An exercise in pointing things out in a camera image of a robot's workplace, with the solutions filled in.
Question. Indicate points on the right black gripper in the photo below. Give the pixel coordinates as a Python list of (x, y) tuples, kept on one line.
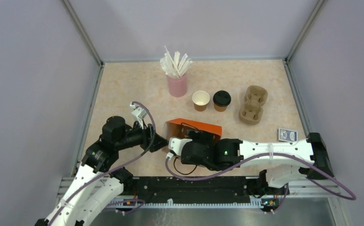
[(204, 137)]

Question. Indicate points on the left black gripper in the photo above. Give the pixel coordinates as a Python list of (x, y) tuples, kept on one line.
[(147, 133)]

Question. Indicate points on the orange paper bag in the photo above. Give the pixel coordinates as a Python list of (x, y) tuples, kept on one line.
[(183, 128)]

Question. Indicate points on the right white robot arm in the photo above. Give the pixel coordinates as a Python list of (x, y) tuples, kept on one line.
[(294, 160)]

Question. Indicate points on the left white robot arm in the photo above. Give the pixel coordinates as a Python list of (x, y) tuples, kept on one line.
[(95, 183)]

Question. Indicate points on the stack of brown paper cups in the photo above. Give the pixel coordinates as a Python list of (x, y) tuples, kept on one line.
[(200, 100)]

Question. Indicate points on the pink cylindrical straw holder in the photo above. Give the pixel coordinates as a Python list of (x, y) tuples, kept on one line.
[(177, 87)]

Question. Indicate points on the blue playing card deck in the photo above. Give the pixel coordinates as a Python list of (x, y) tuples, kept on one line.
[(287, 135)]

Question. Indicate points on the bundle of white wrapped straws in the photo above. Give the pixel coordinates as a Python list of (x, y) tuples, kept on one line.
[(175, 66)]

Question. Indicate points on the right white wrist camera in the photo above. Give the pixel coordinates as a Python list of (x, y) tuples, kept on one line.
[(175, 146)]

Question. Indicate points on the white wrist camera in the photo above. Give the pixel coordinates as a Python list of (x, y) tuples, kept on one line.
[(175, 146), (138, 114)]

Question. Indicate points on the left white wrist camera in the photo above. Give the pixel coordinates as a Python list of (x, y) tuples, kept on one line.
[(138, 114)]

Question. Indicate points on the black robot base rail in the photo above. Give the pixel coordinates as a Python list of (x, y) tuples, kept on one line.
[(218, 190)]

